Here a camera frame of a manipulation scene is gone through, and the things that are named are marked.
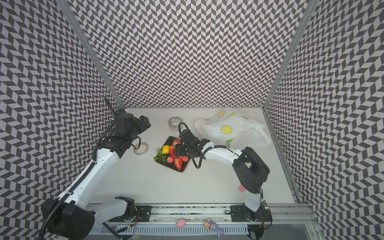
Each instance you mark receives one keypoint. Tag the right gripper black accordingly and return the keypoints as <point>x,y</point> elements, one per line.
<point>180,150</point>

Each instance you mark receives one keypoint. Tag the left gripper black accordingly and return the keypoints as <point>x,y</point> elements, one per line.
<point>145,122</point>

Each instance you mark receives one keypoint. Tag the fake red apple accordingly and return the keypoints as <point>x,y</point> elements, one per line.
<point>176,141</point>

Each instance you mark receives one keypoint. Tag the fake red strawberry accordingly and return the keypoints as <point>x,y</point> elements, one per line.
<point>172,153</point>
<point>178,164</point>

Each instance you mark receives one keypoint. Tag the fake yellow lemon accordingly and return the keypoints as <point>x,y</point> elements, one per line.
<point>165,149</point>

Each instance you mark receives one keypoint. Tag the fake pink peach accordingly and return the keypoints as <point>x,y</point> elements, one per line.
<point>170,160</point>

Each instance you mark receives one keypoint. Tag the fake green leaf sprig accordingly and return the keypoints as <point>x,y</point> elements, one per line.
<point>160,157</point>

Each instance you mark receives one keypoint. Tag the white plastic bag lemon print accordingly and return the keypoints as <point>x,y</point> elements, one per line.
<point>230,126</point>

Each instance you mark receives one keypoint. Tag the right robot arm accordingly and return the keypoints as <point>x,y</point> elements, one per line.
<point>250,169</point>

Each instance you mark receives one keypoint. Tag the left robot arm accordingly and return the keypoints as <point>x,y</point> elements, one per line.
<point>70,215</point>

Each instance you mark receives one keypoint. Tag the black square tray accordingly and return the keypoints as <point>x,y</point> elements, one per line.
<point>169,142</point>

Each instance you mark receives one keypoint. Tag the beige tape roll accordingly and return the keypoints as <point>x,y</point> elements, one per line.
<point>141,149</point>

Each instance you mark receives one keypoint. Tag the clear tape roll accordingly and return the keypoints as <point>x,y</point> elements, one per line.
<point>173,123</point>

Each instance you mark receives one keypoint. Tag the pink sticky note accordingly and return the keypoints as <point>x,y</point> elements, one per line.
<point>241,188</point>

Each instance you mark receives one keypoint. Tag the purple toy figure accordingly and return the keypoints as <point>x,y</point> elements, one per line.
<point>211,225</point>

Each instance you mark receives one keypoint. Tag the pink toy on rail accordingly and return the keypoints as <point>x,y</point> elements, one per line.
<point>181,223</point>

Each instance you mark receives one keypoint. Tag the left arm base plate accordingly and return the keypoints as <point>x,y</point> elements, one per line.
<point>137,213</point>

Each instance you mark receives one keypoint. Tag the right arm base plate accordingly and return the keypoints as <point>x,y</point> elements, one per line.
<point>240,213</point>

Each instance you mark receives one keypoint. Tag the aluminium front rail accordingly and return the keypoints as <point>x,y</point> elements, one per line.
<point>220,213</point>

